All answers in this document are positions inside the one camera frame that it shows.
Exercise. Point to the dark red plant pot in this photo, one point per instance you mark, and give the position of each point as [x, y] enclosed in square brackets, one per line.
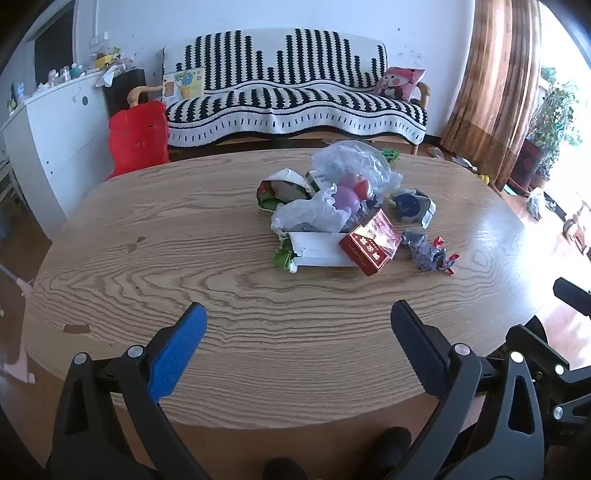
[528, 166]

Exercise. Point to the green white small box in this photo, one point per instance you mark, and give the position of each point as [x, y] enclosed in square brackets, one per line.
[317, 181]

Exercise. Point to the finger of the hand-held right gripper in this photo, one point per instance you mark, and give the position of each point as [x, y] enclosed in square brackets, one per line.
[575, 295]
[538, 344]

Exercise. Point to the green potted plant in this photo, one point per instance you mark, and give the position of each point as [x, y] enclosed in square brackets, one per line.
[556, 110]

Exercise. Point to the white tissue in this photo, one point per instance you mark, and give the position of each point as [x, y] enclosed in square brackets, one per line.
[110, 74]

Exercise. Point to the colourful picture book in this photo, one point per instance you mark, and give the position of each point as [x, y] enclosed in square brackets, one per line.
[184, 85]

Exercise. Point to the white green packet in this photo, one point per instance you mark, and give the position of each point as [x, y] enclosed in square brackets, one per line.
[318, 251]

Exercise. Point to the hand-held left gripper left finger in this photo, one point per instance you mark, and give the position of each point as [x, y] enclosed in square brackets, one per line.
[178, 350]

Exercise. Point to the black box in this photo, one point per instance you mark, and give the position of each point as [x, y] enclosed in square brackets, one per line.
[124, 90]

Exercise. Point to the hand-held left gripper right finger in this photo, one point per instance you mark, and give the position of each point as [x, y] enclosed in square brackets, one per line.
[418, 350]

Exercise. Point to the green toy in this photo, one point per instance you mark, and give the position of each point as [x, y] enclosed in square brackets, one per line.
[391, 154]

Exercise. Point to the grey bag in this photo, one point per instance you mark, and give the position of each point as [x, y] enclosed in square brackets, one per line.
[536, 203]

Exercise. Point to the black white patterned sofa cover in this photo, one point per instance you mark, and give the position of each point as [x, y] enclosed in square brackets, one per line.
[295, 92]

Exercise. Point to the small figurines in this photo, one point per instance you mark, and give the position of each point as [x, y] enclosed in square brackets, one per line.
[69, 74]

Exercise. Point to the wooden frame sofa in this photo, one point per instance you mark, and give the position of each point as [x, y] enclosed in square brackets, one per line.
[138, 91]

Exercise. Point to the dark blue packet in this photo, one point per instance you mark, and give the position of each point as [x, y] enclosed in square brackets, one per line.
[411, 205]

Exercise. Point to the white plastic bag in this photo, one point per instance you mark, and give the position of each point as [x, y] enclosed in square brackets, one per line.
[304, 212]

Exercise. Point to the green brown snack packet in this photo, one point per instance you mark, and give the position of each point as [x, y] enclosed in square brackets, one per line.
[281, 187]

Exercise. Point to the white cabinet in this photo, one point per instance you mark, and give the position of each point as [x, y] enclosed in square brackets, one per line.
[60, 134]

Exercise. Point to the yellow toy on cabinet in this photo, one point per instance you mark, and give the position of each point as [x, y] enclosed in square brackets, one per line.
[106, 59]

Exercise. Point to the brown curtain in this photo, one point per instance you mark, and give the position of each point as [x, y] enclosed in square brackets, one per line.
[494, 83]

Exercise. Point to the small yellow floor toy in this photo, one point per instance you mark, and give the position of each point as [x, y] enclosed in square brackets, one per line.
[484, 179]

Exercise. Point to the pink cartoon cushion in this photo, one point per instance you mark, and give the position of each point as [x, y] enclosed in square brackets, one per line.
[399, 83]

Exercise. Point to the clear plastic bag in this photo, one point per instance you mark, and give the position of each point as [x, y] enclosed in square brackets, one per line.
[355, 161]

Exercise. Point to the wooden toy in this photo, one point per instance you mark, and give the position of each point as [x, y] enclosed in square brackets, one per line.
[575, 228]

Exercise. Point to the red box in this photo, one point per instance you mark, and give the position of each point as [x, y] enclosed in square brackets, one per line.
[369, 247]

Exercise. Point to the purple round item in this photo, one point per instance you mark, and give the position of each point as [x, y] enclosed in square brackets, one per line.
[347, 199]

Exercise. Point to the grey red wrapper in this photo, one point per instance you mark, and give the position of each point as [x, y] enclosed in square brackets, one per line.
[434, 258]

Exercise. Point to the beige slippers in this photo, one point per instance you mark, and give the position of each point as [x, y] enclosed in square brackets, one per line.
[436, 152]

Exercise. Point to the red plastic chair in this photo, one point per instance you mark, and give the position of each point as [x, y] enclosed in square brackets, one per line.
[138, 138]

